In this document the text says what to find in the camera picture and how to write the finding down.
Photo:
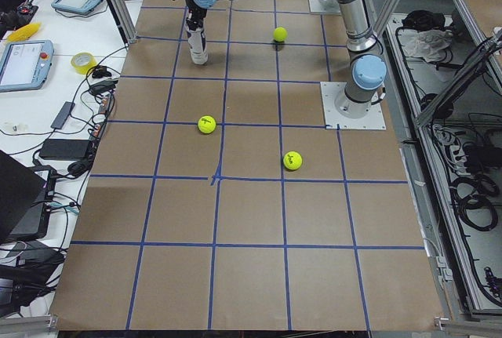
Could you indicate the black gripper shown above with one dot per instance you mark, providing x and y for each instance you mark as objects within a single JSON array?
[{"x": 194, "y": 12}]

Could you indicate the clear tennis ball can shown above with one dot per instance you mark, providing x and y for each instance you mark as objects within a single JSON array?
[{"x": 197, "y": 45}]

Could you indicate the tennis ball upper middle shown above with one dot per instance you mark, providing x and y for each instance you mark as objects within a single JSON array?
[{"x": 280, "y": 34}]

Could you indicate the tennis ball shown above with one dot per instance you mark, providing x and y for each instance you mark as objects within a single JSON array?
[
  {"x": 280, "y": 34},
  {"x": 206, "y": 124},
  {"x": 292, "y": 160}
]

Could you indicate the tennis ball centre left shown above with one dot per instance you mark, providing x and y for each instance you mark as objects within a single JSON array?
[{"x": 206, "y": 124}]

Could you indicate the tennis ball centre right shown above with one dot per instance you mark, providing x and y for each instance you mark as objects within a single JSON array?
[{"x": 292, "y": 160}]

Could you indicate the yellow tape roll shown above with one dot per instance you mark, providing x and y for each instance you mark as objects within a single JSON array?
[{"x": 83, "y": 62}]

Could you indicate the yellow corn toy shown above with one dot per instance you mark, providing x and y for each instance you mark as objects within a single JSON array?
[{"x": 24, "y": 33}]

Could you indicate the grey usb hub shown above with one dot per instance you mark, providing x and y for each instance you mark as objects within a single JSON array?
[{"x": 62, "y": 116}]

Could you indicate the near teach pendant tablet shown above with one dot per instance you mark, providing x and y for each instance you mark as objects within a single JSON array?
[{"x": 25, "y": 65}]

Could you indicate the black flat box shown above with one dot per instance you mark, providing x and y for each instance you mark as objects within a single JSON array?
[{"x": 64, "y": 149}]

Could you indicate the white crumpled cloth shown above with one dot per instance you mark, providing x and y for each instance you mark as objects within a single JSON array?
[{"x": 429, "y": 45}]

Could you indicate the black laptop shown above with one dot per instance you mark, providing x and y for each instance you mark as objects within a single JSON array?
[{"x": 25, "y": 196}]

